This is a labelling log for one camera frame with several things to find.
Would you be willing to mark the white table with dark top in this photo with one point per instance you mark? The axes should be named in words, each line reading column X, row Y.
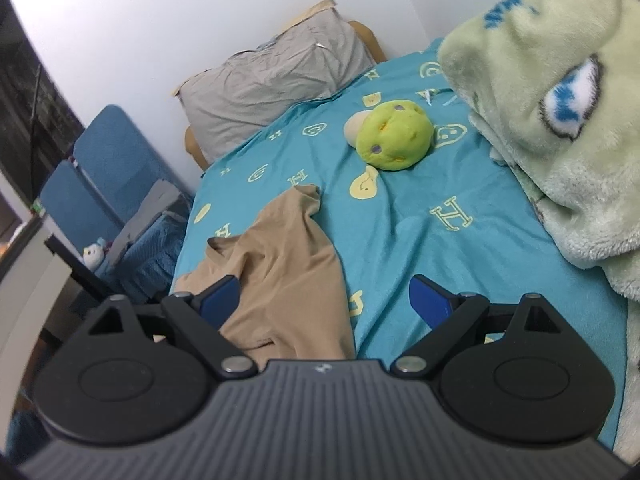
column 35, row 285

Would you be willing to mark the teal printed bed sheet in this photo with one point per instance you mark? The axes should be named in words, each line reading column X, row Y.
column 400, row 210

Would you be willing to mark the grey pillow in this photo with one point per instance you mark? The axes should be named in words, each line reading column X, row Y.
column 270, row 85

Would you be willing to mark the small white plush toy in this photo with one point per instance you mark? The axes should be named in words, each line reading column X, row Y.
column 95, row 255

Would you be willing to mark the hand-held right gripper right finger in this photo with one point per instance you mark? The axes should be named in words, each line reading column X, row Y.
column 430, row 305

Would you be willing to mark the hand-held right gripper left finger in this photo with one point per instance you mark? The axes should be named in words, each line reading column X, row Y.
column 220, row 296

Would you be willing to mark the dark barred window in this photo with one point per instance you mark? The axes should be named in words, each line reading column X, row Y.
column 30, row 95

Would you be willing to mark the blue covered chair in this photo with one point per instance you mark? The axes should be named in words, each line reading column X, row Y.
column 110, row 145
column 65, row 195

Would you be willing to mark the green plush toy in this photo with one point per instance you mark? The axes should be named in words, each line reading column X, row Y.
column 395, row 132

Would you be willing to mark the tan printed shirt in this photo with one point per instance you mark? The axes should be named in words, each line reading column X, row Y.
column 290, row 270

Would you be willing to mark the pale green fleece blanket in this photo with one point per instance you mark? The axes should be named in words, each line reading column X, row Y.
column 550, row 60

